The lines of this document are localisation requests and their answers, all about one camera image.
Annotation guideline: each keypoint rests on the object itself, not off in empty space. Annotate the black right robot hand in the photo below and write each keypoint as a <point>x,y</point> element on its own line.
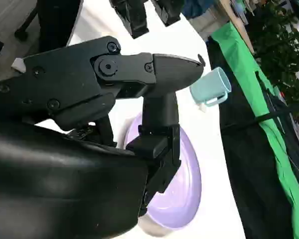
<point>52,174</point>

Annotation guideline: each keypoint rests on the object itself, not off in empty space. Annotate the small white tag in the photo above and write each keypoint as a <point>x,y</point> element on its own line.
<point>17,65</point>

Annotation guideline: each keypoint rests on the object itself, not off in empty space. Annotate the lilac plate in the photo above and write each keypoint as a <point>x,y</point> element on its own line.
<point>184,199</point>

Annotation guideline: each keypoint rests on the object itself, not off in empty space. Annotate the black office chair base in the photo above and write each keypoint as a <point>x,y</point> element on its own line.
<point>21,33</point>

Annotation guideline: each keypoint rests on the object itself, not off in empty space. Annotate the pale green mug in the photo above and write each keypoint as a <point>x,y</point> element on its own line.
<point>206,87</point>

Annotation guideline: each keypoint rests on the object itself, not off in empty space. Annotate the black cloth backdrop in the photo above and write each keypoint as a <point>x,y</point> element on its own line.
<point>239,149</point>

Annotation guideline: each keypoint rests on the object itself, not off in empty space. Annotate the green cloth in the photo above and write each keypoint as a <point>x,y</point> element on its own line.
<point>276,149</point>

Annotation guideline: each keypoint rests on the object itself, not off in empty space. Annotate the wooden board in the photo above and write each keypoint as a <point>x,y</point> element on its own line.
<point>233,17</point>

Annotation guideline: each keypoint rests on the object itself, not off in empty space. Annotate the green leafy plant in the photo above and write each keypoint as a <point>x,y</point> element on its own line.
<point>276,37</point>

